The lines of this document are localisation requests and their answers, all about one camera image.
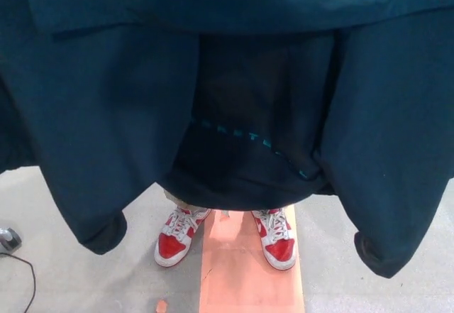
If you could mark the orange rectangular floor marking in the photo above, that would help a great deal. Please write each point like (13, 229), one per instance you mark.
(241, 277)

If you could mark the small orange tape scrap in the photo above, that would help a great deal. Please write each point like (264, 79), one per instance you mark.
(161, 306)

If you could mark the red white right sneaker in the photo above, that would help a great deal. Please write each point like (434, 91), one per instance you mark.
(174, 245)

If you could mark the red white left sneaker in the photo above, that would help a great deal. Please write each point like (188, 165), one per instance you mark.
(278, 249)

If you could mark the red white sneaker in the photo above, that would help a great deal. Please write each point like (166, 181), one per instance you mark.
(174, 245)
(278, 249)

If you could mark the grey black stand foot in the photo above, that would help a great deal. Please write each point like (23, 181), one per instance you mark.
(10, 239)

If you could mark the dark navy blue coat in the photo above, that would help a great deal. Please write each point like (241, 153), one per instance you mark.
(88, 114)

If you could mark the black t-shirt teal print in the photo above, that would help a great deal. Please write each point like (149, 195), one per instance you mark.
(248, 132)

